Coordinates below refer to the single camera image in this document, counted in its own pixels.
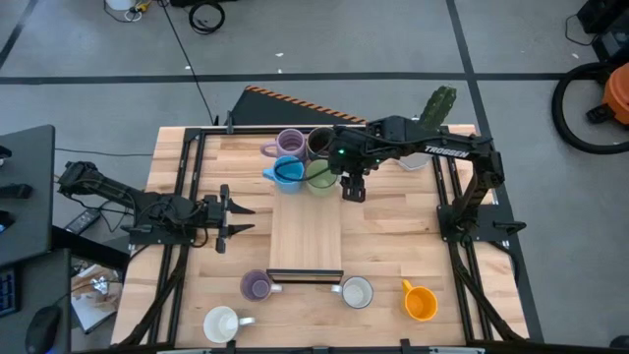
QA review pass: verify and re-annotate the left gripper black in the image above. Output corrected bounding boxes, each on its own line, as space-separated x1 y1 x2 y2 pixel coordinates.
203 184 257 255

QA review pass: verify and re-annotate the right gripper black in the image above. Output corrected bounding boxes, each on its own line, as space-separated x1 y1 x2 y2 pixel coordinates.
326 125 382 205

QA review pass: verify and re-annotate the dark green brown mug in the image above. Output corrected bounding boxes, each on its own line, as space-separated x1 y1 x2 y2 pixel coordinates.
305 126 340 161

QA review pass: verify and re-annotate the purple and white mug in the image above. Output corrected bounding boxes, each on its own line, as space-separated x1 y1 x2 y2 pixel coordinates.
239 268 284 303

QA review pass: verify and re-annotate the light purple ribbed mug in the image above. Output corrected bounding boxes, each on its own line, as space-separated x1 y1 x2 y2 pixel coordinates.
259 128 309 161

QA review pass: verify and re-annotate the plain white mug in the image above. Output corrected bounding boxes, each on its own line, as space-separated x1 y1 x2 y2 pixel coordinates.
202 305 257 344

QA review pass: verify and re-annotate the orange mug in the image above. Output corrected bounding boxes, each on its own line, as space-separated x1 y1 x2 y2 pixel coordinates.
400 278 439 324

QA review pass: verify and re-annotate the wooden tray board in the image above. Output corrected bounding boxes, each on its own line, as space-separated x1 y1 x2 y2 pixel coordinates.
266 137 345 284

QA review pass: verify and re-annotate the white hexagonal plant pot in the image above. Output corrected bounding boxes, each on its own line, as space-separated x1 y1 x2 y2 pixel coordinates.
396 151 433 172

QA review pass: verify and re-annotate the blue white floral mug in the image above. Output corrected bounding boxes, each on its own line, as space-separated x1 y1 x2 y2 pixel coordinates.
329 275 374 311

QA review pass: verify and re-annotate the black mat with striped edge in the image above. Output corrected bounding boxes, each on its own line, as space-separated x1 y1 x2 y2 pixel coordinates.
230 84 370 127

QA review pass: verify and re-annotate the green cactus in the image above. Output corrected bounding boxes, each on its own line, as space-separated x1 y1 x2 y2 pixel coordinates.
418 85 458 133

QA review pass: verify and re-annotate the crumpled silver foil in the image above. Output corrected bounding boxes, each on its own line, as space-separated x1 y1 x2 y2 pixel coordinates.
89 274 113 297

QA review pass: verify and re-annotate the black power adapter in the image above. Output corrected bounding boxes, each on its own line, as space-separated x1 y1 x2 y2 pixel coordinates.
63 208 102 236

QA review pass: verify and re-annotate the white paper notebook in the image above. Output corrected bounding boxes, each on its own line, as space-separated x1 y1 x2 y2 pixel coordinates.
71 264 124 335

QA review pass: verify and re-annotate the dark grey desk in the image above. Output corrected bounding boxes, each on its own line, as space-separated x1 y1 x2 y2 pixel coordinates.
0 248 73 354

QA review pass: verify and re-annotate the black desk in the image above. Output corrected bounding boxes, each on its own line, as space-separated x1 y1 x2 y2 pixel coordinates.
0 124 56 269

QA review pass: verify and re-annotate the black computer mouse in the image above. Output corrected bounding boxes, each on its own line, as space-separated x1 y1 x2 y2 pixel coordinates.
25 304 63 354

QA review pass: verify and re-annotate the black keyboard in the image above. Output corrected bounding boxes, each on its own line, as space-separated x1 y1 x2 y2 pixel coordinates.
0 265 22 319

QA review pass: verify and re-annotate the orange vacuum cleaner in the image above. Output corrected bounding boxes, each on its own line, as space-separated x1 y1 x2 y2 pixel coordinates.
601 62 629 125

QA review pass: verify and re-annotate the black equipment case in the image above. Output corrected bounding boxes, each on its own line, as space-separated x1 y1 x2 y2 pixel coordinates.
577 0 629 63

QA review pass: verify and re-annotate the black metal table frame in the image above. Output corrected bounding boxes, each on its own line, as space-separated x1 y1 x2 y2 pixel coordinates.
115 125 531 354

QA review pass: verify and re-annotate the long black floor cable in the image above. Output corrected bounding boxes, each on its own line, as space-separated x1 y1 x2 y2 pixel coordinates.
157 0 220 127

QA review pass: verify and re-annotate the coiled black cable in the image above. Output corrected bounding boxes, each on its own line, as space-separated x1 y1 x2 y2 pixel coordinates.
188 1 227 35

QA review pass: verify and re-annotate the black vacuum hose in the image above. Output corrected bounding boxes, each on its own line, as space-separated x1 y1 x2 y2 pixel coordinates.
550 61 629 156

